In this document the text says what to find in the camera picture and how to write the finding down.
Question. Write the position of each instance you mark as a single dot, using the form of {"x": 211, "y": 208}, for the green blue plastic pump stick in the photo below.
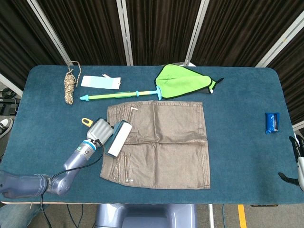
{"x": 107, "y": 96}

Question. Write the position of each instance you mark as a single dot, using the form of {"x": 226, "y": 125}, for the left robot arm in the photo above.
{"x": 73, "y": 161}

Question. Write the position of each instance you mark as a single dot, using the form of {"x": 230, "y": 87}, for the silver screen frame post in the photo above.
{"x": 10, "y": 86}
{"x": 125, "y": 31}
{"x": 196, "y": 31}
{"x": 283, "y": 39}
{"x": 47, "y": 27}

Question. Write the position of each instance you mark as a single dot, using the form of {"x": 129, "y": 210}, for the white sneaker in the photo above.
{"x": 5, "y": 123}

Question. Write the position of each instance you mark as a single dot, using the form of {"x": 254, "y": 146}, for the yellow floor tape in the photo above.
{"x": 241, "y": 216}

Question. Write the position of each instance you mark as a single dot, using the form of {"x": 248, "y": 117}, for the white paper tag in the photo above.
{"x": 99, "y": 82}

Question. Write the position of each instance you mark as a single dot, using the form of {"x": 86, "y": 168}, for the blue plastic packet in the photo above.
{"x": 270, "y": 122}

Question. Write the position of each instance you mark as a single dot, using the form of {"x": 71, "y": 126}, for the blue felt table cover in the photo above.
{"x": 237, "y": 166}

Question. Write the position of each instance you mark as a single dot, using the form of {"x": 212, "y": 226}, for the brown skirt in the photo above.
{"x": 166, "y": 142}

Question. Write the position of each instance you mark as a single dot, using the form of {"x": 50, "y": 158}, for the blue jeans leg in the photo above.
{"x": 19, "y": 216}

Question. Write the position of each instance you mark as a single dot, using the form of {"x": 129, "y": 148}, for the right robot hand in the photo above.
{"x": 301, "y": 171}

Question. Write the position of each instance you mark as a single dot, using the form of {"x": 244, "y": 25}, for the green microfiber cloth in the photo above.
{"x": 175, "y": 80}

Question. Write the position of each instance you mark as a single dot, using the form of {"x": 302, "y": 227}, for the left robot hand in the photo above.
{"x": 99, "y": 130}

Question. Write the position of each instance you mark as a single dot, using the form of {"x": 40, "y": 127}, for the white table leg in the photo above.
{"x": 211, "y": 216}

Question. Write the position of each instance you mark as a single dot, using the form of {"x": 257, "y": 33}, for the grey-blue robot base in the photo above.
{"x": 147, "y": 218}

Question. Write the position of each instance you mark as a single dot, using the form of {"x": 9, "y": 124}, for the teal lint roller yellow tip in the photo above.
{"x": 120, "y": 137}

